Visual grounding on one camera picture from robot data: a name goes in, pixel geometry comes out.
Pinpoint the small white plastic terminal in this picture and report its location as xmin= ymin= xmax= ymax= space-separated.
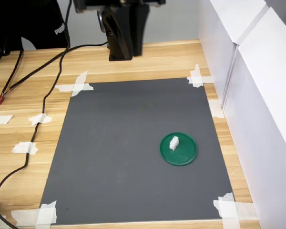
xmin=168 ymin=135 xmax=179 ymax=151

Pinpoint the round green lid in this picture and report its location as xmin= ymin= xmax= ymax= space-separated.
xmin=159 ymin=132 xmax=198 ymax=167

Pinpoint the white tape piece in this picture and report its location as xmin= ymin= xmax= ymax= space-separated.
xmin=10 ymin=200 xmax=58 ymax=227
xmin=54 ymin=71 xmax=94 ymax=97
xmin=0 ymin=114 xmax=14 ymax=125
xmin=187 ymin=63 xmax=215 ymax=88
xmin=11 ymin=141 xmax=39 ymax=155
xmin=208 ymin=100 xmax=226 ymax=119
xmin=213 ymin=192 xmax=258 ymax=229
xmin=28 ymin=114 xmax=52 ymax=126

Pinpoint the person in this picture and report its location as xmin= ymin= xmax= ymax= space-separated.
xmin=0 ymin=0 xmax=70 ymax=51

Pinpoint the white partition panel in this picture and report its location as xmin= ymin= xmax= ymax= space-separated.
xmin=222 ymin=6 xmax=286 ymax=229
xmin=198 ymin=0 xmax=270 ymax=112

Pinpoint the dark grey mat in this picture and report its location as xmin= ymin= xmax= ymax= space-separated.
xmin=39 ymin=78 xmax=236 ymax=225

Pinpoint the black cable at arm foot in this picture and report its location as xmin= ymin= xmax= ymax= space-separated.
xmin=3 ymin=41 xmax=109 ymax=95

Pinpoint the thin black cable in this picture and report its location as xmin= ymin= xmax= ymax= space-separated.
xmin=3 ymin=49 xmax=23 ymax=94

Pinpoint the long black camera cable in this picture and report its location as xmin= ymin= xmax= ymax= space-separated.
xmin=0 ymin=0 xmax=71 ymax=200

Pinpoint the black adapter cable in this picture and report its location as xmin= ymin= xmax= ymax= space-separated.
xmin=0 ymin=206 xmax=18 ymax=229

